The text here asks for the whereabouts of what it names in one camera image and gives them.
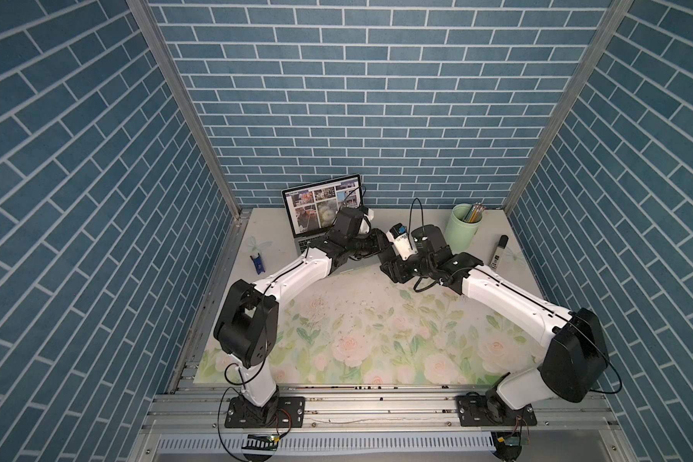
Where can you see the blue binder clip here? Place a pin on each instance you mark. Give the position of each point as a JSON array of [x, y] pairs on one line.
[[258, 263]]

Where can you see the silver laptop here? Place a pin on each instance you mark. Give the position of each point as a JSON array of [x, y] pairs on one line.
[[312, 208]]

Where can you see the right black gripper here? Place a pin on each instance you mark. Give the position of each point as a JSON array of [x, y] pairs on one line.
[[396, 271]]

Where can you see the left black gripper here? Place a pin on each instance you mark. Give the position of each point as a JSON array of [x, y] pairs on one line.
[[374, 240]]

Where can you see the mint green pencil cup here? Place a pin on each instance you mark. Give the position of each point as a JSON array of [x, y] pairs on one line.
[[458, 234]]

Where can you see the floral table mat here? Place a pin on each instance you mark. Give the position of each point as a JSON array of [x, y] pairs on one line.
[[358, 327]]

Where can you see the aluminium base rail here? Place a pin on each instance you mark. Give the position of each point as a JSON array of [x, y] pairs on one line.
[[345, 409]]

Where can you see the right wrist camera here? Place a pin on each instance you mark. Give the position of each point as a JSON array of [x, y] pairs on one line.
[[399, 237]]

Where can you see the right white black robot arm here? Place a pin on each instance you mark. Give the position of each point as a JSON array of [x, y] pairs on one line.
[[575, 350]]

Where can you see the bundle of coloured pencils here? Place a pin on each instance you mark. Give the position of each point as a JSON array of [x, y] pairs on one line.
[[474, 214]]

